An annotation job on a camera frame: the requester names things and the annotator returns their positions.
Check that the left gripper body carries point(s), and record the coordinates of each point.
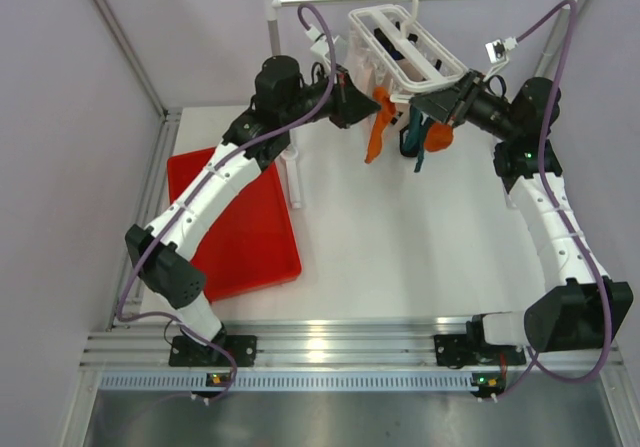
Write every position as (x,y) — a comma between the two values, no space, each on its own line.
(337,110)

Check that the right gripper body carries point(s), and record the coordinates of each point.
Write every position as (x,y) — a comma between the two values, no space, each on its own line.
(479,107)

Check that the orange sock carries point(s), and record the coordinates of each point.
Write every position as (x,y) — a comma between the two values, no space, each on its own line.
(439,137)
(383,118)

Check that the green christmas sock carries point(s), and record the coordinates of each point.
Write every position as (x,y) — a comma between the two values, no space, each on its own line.
(412,137)

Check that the white clip sock hanger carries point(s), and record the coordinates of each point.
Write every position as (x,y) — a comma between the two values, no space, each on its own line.
(363,21)

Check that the pink sock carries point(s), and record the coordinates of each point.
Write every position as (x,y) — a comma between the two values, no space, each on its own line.
(366,68)

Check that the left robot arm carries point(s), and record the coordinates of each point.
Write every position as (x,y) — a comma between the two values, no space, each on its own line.
(161,253)

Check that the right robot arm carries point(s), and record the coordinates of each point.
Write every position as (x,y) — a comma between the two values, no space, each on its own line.
(582,307)

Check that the red plastic tray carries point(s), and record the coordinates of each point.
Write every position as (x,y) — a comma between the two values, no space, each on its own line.
(251,245)

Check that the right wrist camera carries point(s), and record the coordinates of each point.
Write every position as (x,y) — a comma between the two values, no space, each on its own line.
(498,52)

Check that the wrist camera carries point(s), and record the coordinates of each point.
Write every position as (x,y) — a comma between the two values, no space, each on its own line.
(498,52)
(320,47)

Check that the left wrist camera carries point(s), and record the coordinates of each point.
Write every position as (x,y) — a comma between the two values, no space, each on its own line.
(320,47)

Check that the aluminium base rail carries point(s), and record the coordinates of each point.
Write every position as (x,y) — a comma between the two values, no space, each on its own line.
(298,345)

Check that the perforated cable duct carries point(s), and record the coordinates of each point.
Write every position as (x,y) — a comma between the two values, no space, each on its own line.
(303,381)

